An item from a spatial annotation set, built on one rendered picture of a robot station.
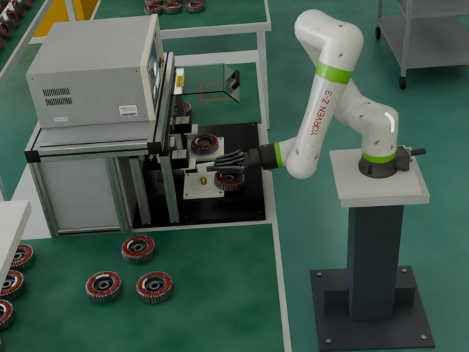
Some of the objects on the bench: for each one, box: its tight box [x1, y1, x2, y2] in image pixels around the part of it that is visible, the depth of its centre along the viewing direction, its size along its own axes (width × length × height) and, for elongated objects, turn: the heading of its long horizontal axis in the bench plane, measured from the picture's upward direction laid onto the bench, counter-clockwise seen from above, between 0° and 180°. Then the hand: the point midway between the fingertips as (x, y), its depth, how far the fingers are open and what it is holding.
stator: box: [86, 271, 123, 303], centre depth 201 cm, size 11×11×4 cm
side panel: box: [28, 157, 131, 238], centre depth 217 cm, size 28×3×32 cm, turn 97°
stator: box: [214, 171, 244, 191], centre depth 238 cm, size 11×11×4 cm
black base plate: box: [133, 122, 266, 229], centre depth 251 cm, size 47×64×2 cm
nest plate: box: [183, 171, 224, 199], centre depth 240 cm, size 15×15×1 cm
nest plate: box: [187, 138, 224, 161], centre depth 260 cm, size 15×15×1 cm
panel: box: [114, 156, 144, 226], centre depth 243 cm, size 1×66×30 cm, turn 7°
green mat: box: [0, 223, 285, 352], centre depth 200 cm, size 94×61×1 cm, turn 97°
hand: (206, 167), depth 235 cm, fingers closed
